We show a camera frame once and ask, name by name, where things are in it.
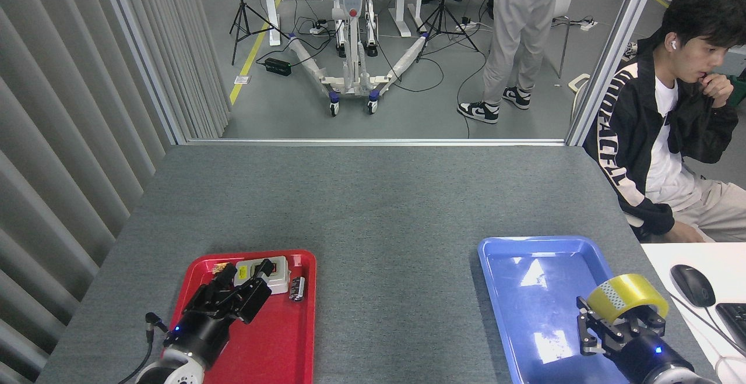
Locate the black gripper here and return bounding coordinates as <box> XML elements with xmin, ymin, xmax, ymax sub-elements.
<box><xmin>173</xmin><ymin>259</ymin><xmax>275</xmax><ymax>366</ymax></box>
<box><xmin>576</xmin><ymin>297</ymin><xmax>695</xmax><ymax>384</ymax></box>

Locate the yellow tape roll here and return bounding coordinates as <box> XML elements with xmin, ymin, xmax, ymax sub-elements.
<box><xmin>586</xmin><ymin>274</ymin><xmax>670</xmax><ymax>325</ymax></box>

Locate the seated person's right hand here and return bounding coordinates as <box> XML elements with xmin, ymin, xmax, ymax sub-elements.
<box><xmin>669</xmin><ymin>221</ymin><xmax>709</xmax><ymax>243</ymax></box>

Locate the seated person's left hand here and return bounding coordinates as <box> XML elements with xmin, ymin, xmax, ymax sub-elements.
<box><xmin>698</xmin><ymin>71</ymin><xmax>734</xmax><ymax>108</ymax></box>

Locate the red plastic tray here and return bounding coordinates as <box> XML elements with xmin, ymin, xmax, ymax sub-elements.
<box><xmin>160</xmin><ymin>249</ymin><xmax>317</xmax><ymax>384</ymax></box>

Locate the black computer mouse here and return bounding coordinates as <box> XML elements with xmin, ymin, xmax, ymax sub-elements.
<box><xmin>670</xmin><ymin>265</ymin><xmax>716</xmax><ymax>308</ymax></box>

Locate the blue plastic tray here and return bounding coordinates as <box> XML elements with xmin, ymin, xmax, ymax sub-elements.
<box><xmin>477</xmin><ymin>235</ymin><xmax>667</xmax><ymax>384</ymax></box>

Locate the black keyboard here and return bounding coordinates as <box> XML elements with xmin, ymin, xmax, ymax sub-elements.
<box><xmin>715</xmin><ymin>302</ymin><xmax>746</xmax><ymax>353</ymax></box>

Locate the seated person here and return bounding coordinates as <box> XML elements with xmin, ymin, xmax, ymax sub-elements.
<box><xmin>583</xmin><ymin>0</ymin><xmax>746</xmax><ymax>243</ymax></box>

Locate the green bin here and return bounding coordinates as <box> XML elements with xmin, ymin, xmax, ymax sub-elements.
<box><xmin>729</xmin><ymin>74</ymin><xmax>746</xmax><ymax>108</ymax></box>

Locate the white stand on wheels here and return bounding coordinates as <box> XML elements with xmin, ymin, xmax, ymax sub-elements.
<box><xmin>288</xmin><ymin>0</ymin><xmax>429</xmax><ymax>118</ymax></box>

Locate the standing person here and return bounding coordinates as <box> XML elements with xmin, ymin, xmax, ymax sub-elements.
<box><xmin>458</xmin><ymin>0</ymin><xmax>566</xmax><ymax>124</ymax></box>

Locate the grey two-button switch box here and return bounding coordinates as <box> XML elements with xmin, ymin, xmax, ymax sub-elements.
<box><xmin>234</xmin><ymin>256</ymin><xmax>291</xmax><ymax>295</ymax></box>

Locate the black mouse cable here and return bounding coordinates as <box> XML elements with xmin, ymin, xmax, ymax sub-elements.
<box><xmin>669</xmin><ymin>294</ymin><xmax>746</xmax><ymax>358</ymax></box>

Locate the white cable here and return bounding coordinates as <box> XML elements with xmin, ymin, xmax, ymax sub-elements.
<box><xmin>716</xmin><ymin>355</ymin><xmax>746</xmax><ymax>381</ymax></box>

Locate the silver frame rail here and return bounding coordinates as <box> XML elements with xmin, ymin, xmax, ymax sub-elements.
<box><xmin>185</xmin><ymin>138</ymin><xmax>569</xmax><ymax>147</ymax></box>

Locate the black floor cable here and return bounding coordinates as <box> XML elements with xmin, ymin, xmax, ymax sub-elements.
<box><xmin>458</xmin><ymin>65</ymin><xmax>487</xmax><ymax>139</ymax></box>

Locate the silver frame post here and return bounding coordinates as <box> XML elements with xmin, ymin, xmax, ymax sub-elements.
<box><xmin>565</xmin><ymin>0</ymin><xmax>665</xmax><ymax>147</ymax></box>
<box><xmin>96</xmin><ymin>0</ymin><xmax>187</xmax><ymax>146</ymax></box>

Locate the black camera tripod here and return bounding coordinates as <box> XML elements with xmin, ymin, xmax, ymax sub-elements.
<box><xmin>416</xmin><ymin>0</ymin><xmax>481</xmax><ymax>63</ymax></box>
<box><xmin>229</xmin><ymin>0</ymin><xmax>290</xmax><ymax>66</ymax></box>

